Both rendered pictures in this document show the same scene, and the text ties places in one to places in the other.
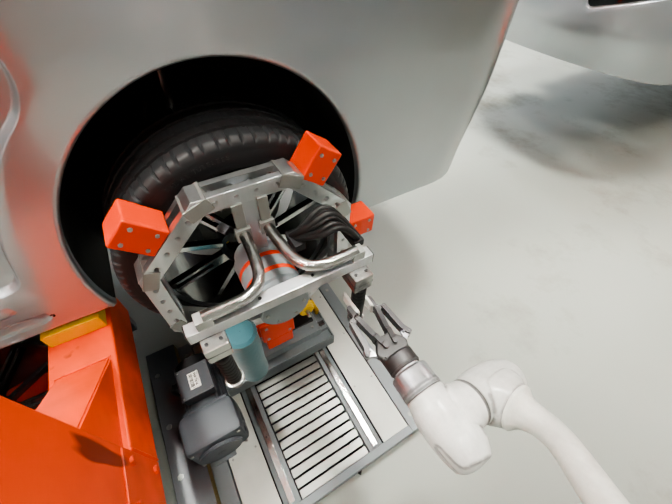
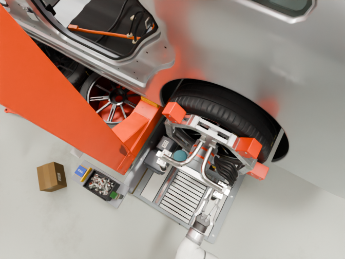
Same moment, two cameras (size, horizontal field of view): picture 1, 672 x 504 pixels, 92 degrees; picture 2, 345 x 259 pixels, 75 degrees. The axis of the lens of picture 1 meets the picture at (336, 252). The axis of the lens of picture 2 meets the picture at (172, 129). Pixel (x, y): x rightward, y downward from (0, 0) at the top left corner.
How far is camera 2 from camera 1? 0.66 m
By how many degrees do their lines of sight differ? 37
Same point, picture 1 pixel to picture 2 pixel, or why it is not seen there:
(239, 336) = (178, 158)
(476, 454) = not seen: outside the picture
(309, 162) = (240, 149)
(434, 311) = (279, 226)
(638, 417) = not seen: outside the picture
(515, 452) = not seen: outside the picture
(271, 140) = (238, 128)
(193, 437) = (149, 159)
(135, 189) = (184, 101)
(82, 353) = (145, 110)
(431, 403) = (187, 244)
